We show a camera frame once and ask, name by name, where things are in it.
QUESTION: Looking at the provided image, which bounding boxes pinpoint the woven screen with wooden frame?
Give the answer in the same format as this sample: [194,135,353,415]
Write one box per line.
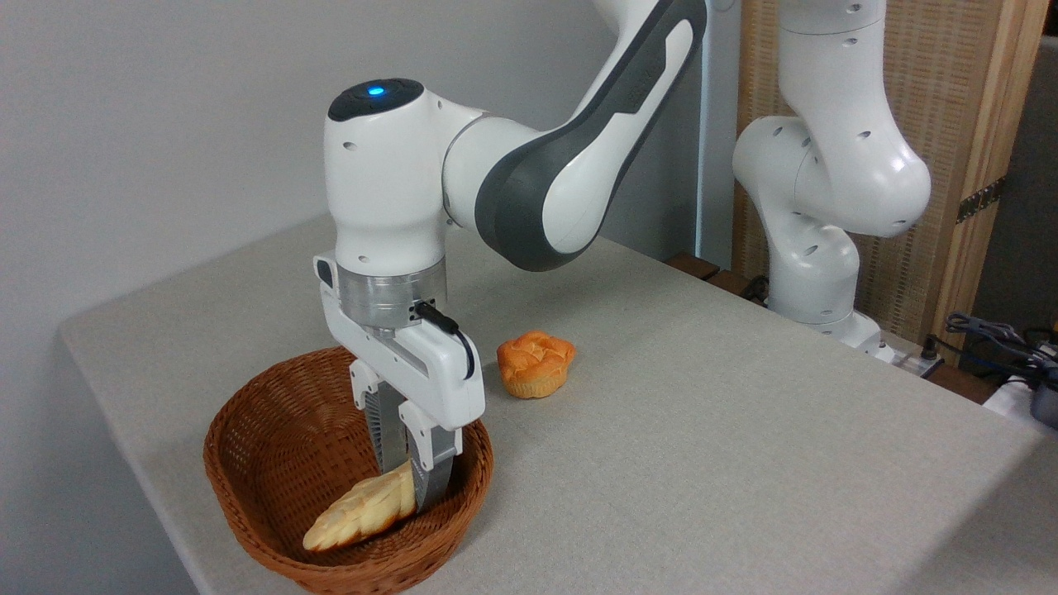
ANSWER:
[732,0,1051,366]

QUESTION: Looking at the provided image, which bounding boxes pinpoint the orange muffin-shaped bread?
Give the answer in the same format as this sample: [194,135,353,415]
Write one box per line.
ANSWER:
[497,331,576,399]

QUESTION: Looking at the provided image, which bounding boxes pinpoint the brown wicker basket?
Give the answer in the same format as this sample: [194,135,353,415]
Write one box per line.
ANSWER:
[203,345,494,595]

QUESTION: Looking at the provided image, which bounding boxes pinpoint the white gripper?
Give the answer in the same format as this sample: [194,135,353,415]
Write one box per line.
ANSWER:
[313,255,487,514]

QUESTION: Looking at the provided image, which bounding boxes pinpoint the pale braided bread loaf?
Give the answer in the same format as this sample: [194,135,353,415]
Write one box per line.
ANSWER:
[303,460,417,553]

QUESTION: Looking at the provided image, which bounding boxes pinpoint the grey device casing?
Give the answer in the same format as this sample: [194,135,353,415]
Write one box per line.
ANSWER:
[1028,364,1058,430]

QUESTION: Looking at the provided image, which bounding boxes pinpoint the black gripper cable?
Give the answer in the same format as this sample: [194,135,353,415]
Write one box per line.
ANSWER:
[412,301,478,382]

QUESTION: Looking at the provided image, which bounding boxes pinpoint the silver metal wrist flange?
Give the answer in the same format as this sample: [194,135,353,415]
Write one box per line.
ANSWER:
[337,256,449,332]

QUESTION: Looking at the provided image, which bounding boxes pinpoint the black metal hinge bracket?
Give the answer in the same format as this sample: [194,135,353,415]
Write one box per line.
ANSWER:
[956,177,1008,225]

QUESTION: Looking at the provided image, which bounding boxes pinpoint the bundle of dark cables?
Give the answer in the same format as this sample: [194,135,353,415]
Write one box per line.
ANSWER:
[945,312,1058,383]

